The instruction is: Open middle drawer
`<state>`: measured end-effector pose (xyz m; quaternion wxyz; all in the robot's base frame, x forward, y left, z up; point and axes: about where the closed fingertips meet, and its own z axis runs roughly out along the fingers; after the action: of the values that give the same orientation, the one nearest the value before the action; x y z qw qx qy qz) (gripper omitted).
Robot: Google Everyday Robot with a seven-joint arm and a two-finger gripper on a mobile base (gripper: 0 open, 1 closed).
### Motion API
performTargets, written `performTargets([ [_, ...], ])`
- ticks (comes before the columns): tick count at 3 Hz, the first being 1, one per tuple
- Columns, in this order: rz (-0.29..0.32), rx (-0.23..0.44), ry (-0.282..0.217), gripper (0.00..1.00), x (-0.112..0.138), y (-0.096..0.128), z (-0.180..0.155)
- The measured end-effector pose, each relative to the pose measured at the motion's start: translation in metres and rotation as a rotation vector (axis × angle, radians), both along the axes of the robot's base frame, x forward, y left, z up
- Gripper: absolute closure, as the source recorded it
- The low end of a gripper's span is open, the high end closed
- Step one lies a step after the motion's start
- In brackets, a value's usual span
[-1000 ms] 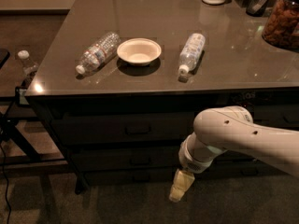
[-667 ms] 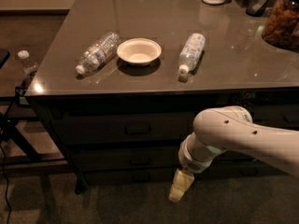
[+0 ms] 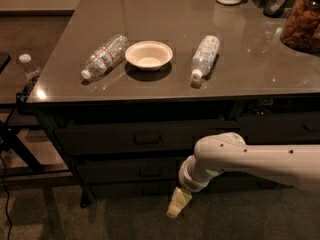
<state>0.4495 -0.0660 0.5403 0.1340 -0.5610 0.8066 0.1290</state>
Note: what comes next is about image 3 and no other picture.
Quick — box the glass jar of snacks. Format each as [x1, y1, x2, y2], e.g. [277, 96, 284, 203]
[280, 0, 320, 53]

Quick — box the white paper bowl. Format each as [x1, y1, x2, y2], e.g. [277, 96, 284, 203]
[125, 41, 173, 71]

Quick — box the small bottle white cap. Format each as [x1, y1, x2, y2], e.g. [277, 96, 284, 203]
[19, 54, 41, 81]

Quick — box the black cable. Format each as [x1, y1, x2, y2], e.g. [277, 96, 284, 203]
[0, 152, 14, 240]

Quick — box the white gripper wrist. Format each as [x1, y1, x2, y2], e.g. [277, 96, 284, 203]
[166, 155, 222, 218]

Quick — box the dark side table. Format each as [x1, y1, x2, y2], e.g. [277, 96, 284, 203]
[0, 52, 72, 182]

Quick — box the clear bottle white label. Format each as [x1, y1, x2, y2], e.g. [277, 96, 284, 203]
[191, 35, 220, 81]

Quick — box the black drawer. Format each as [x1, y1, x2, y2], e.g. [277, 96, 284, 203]
[54, 118, 240, 155]
[208, 173, 286, 193]
[237, 112, 320, 144]
[91, 179, 176, 199]
[76, 157, 184, 184]

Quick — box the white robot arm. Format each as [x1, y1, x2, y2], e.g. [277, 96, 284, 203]
[167, 132, 320, 218]

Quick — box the clear bottle red label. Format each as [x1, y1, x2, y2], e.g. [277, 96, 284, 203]
[81, 34, 129, 80]

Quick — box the dark cabinet frame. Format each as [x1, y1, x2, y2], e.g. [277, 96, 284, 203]
[29, 95, 320, 203]

